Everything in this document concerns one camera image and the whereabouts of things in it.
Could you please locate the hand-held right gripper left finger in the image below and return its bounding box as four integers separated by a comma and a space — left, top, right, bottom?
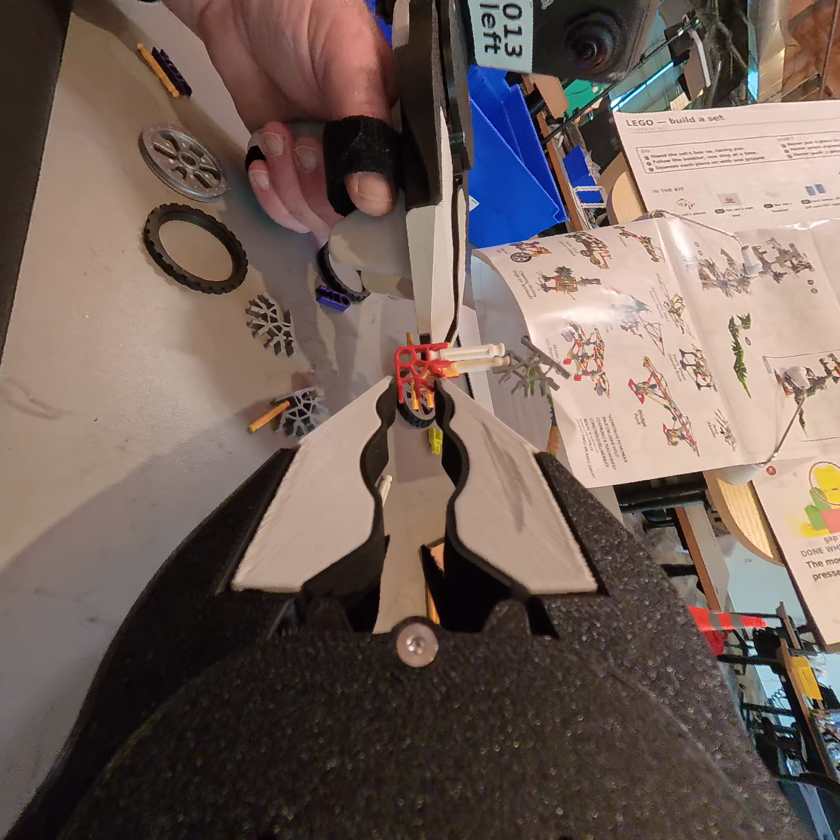
231, 377, 400, 595

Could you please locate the small black tyre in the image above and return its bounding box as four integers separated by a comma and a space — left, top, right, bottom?
317, 241, 373, 305

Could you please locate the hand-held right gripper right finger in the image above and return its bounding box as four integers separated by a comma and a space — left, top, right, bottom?
436, 379, 599, 598

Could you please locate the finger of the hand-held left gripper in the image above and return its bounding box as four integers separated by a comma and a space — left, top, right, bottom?
406, 193, 460, 342
451, 187, 472, 342

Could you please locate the grey snowflake connector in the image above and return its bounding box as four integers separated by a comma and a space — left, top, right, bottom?
272, 387, 328, 439

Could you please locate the building instruction sheet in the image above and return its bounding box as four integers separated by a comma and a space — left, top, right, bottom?
472, 213, 840, 490

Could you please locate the person's left hand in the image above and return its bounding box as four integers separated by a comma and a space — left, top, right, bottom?
161, 0, 403, 242

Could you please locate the black perforated board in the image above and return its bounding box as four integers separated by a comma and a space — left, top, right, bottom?
0, 0, 71, 361

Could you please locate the grey wheel hub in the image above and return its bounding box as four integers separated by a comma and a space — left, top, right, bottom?
138, 125, 232, 203

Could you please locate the orange traffic cone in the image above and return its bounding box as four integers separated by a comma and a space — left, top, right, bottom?
686, 605, 762, 655

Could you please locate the white task instruction board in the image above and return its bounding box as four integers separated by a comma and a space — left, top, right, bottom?
613, 98, 840, 647

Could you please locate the short purple rod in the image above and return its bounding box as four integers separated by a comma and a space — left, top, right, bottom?
151, 46, 193, 98

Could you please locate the black rubber tyre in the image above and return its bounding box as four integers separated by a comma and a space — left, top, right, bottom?
143, 203, 250, 295

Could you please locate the blue plastic bin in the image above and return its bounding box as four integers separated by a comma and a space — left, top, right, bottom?
467, 64, 570, 231

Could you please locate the red connector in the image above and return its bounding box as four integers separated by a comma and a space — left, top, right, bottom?
394, 341, 450, 404

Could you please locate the white book stand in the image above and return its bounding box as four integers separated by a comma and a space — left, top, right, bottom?
646, 209, 840, 488

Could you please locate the dark snowflake connector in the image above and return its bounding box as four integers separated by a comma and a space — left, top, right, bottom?
246, 293, 296, 358

